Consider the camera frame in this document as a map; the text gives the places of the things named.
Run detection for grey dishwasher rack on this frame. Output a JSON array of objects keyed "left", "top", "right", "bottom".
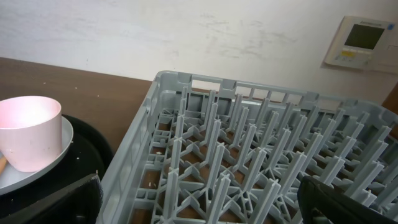
[{"left": 96, "top": 71, "right": 397, "bottom": 223}]

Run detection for wall control panel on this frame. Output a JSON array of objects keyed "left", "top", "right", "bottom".
[{"left": 324, "top": 16, "right": 397, "bottom": 74}]

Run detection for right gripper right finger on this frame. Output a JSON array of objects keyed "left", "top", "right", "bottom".
[{"left": 297, "top": 176, "right": 395, "bottom": 224}]

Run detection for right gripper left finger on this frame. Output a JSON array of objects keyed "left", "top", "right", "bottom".
[{"left": 1, "top": 174, "right": 103, "bottom": 223}]

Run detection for grey round plate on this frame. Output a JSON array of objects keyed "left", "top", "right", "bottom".
[{"left": 0, "top": 116, "right": 74, "bottom": 195}]

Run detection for wooden chopstick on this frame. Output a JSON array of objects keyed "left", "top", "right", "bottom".
[{"left": 0, "top": 156, "right": 7, "bottom": 174}]

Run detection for pink plastic cup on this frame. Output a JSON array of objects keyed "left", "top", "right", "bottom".
[{"left": 1, "top": 96, "right": 63, "bottom": 172}]

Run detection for round black serving tray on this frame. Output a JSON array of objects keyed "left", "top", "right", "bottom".
[{"left": 1, "top": 114, "right": 114, "bottom": 218}]

